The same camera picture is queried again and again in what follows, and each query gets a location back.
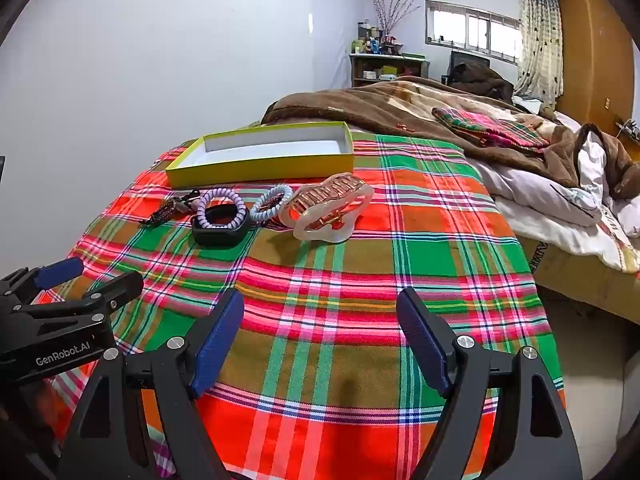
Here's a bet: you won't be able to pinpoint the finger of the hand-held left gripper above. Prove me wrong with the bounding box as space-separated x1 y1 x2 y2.
0 257 85 311
10 271 145 333

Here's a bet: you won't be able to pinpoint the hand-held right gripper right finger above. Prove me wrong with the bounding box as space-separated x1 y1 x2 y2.
396 287 583 480

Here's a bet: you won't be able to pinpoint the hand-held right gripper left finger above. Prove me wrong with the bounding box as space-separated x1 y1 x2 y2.
57 287 246 480

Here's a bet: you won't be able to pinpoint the brown beaded bracelet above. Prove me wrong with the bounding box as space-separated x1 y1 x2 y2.
141 197 187 226

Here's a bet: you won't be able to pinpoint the black hair tie with charm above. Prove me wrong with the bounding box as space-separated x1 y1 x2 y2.
172 189 202 213

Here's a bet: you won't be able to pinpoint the purple spiral hair tie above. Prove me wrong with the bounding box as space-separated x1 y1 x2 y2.
196 187 248 231

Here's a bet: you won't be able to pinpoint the blue spiral hair tie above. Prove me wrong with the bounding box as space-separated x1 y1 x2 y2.
249 184 293 223

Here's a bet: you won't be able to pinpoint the large translucent hair claw clip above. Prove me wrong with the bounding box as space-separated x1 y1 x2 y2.
279 172 375 244

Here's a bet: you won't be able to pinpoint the yellow-green cardboard box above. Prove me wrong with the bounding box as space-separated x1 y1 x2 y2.
165 121 355 191

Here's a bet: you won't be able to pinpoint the plaid bedsheet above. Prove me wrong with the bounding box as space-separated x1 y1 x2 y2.
47 132 566 480

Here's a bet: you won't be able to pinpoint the white quilt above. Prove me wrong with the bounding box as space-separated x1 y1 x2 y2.
467 110 640 273

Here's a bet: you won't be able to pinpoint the folded plaid cloth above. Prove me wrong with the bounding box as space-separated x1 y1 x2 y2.
432 106 551 153

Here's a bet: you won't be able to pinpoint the brown fleece blanket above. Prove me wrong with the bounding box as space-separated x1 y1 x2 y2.
261 76 640 201

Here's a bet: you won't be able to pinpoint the dark clothing pile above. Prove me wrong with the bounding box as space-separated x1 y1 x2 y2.
447 62 516 103

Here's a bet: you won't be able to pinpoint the wooden shelf unit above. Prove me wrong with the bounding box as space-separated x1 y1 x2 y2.
349 52 431 88

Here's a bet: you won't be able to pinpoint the black monitor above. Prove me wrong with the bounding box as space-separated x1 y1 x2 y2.
449 50 492 78

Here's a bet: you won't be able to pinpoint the bottles on shelf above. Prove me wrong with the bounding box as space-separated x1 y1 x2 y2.
352 20 402 56

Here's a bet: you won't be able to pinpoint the window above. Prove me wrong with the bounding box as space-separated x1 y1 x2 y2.
425 0 522 65

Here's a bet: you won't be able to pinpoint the patterned curtain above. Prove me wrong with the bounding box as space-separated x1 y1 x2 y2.
515 0 564 107

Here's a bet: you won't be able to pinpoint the dried branch decoration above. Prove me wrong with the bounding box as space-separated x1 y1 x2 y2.
372 0 422 42

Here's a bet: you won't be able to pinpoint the wooden wardrobe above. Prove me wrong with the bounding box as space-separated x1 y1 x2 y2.
556 0 637 137

